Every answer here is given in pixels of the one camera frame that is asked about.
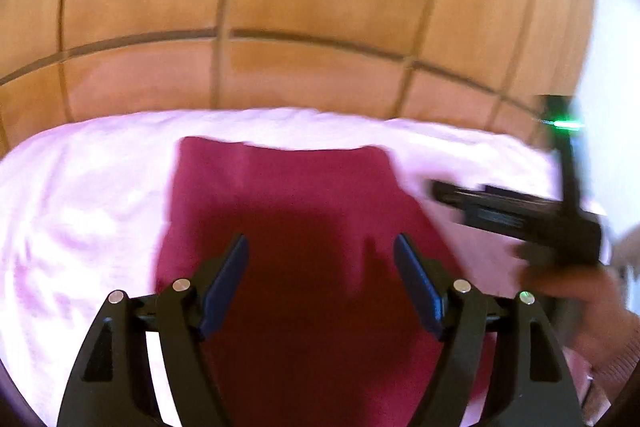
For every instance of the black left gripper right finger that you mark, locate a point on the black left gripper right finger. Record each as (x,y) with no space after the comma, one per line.
(507,341)

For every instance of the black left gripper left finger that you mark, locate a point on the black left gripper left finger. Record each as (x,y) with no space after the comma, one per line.
(111,384)

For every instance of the dark red small garment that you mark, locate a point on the dark red small garment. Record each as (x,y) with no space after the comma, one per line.
(321,331)

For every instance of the person's right forearm pink sleeve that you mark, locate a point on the person's right forearm pink sleeve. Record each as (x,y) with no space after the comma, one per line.
(618,380)

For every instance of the person's right hand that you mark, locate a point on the person's right hand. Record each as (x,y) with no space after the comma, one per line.
(605,325)

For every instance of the pink quilted bedspread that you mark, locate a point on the pink quilted bedspread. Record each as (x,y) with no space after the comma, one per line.
(84,209)

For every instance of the wooden panelled wardrobe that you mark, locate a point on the wooden panelled wardrobe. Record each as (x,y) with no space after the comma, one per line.
(480,64)

